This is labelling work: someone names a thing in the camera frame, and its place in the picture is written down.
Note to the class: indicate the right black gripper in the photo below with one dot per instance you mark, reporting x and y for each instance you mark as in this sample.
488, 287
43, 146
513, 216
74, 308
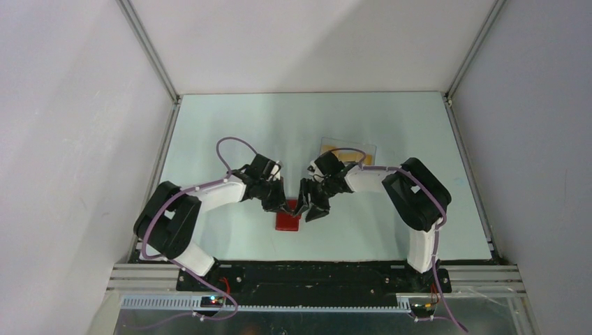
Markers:
320, 209

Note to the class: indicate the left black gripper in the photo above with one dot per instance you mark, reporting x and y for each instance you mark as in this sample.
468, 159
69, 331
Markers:
280, 200

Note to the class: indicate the red leather card holder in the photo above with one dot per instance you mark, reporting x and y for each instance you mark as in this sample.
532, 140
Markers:
286, 221

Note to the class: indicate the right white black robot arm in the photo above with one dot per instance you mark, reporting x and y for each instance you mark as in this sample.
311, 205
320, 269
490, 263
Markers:
420, 199

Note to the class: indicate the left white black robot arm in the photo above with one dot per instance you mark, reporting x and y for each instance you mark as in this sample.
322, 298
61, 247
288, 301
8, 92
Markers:
168, 220

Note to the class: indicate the orange credit card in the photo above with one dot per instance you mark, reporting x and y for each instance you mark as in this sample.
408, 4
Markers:
331, 149
356, 157

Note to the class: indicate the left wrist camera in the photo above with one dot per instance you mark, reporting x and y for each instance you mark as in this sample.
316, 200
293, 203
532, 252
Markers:
276, 170

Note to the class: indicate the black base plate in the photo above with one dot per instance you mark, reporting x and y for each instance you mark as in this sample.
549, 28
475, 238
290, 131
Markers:
396, 275

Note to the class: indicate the grey slotted cable duct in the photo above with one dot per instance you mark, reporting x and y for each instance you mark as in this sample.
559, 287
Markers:
199, 303

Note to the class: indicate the aluminium front rail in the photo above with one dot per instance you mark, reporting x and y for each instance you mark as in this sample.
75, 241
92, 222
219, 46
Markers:
486, 281

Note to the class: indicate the left aluminium frame post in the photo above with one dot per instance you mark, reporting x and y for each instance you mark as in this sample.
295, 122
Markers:
138, 28

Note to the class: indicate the aluminium frame post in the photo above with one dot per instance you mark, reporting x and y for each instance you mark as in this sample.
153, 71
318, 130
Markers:
475, 46
138, 28

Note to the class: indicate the right aluminium frame post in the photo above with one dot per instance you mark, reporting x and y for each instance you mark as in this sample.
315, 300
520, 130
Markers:
475, 46

